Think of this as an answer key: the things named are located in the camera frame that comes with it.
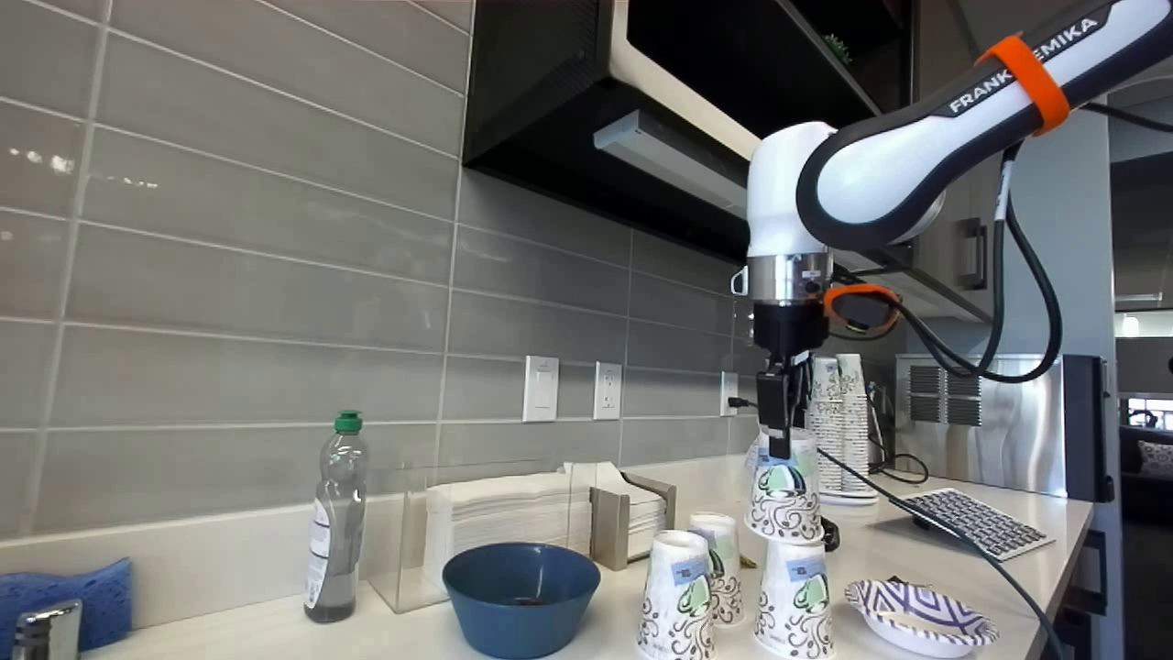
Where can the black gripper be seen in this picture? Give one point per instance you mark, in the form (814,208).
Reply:
(787,333)

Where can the patterned paper coffee cup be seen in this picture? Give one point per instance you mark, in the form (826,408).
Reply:
(725,550)
(672,599)
(787,501)
(795,599)

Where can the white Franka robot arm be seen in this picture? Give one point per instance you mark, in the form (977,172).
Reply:
(883,186)

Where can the tall stack of paper cups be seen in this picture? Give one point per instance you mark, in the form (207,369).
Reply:
(842,417)

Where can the white napkin stack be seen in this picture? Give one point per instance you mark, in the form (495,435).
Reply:
(647,508)

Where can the gray keyboard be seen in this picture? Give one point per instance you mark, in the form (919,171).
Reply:
(977,523)

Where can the stainless steel appliance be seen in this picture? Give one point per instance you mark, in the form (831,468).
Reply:
(1012,426)

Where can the blue patterned paper plate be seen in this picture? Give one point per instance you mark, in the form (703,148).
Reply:
(919,613)

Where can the under-cabinet light bar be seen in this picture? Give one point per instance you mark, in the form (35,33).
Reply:
(664,148)

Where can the clear box of white napkins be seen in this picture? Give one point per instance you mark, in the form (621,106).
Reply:
(489,513)

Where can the blue bowl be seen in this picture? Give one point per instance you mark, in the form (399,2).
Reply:
(519,599)

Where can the dark overhead cabinet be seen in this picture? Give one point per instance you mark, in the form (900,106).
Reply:
(553,85)

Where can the clear dish soap bottle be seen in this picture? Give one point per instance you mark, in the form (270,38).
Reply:
(334,524)

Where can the blue sponge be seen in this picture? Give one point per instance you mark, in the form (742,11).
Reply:
(57,599)

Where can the white wall outlet with plug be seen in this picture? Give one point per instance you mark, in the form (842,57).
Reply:
(731,390)

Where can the white wall switch plate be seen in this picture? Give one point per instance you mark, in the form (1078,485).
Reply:
(541,385)

